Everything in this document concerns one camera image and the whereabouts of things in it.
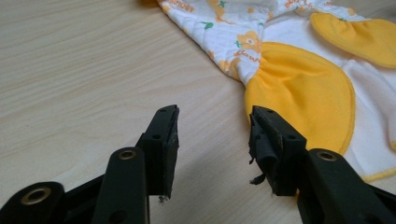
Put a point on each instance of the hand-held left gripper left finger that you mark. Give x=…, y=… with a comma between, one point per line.
x=159, y=149

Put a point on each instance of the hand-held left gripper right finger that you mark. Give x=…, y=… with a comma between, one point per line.
x=277, y=149

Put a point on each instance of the white and yellow baby garment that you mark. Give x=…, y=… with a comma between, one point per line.
x=299, y=77

